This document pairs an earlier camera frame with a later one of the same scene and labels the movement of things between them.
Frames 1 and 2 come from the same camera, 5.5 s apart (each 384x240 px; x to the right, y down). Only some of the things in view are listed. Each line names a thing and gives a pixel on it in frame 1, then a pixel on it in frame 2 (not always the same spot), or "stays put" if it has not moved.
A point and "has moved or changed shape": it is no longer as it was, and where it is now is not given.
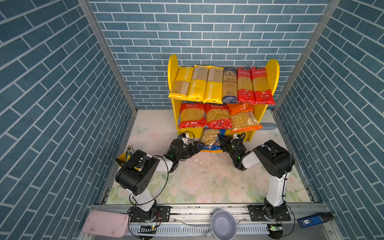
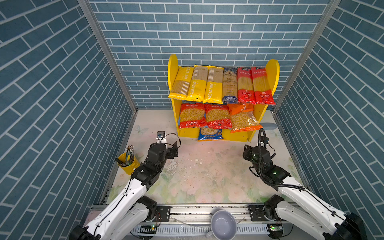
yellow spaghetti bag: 213,91 stays put
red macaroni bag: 218,116 stays put
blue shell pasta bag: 210,138 has moved or changed shape
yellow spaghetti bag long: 196,89 stays put
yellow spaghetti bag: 180,88 stays put
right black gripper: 225,141 to 248,151
